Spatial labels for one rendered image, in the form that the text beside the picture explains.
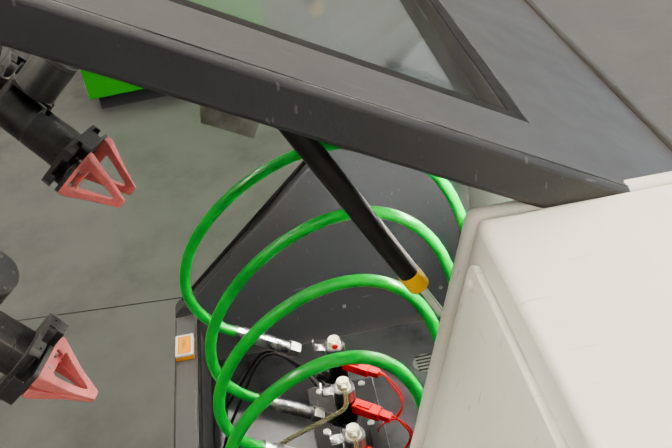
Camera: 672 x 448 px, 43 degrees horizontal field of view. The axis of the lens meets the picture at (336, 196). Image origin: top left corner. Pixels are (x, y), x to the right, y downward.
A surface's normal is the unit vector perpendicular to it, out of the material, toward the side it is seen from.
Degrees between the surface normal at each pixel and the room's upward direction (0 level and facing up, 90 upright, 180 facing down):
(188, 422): 0
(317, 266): 90
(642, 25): 0
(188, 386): 0
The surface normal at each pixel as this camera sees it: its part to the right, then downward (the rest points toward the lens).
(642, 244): -0.12, -0.83
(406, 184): 0.15, 0.53
